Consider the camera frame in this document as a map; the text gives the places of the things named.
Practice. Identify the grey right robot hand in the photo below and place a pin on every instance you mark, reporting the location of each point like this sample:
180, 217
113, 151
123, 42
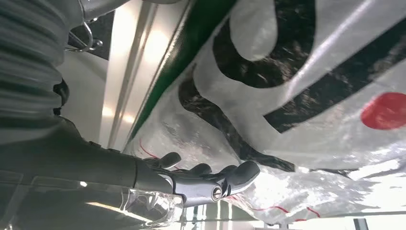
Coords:
79, 165

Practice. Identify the green conveyor belt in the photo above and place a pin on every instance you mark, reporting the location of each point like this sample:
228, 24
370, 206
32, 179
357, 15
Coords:
190, 41

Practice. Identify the aluminium conveyor frame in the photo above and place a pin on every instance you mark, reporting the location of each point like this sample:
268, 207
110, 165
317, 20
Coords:
127, 63

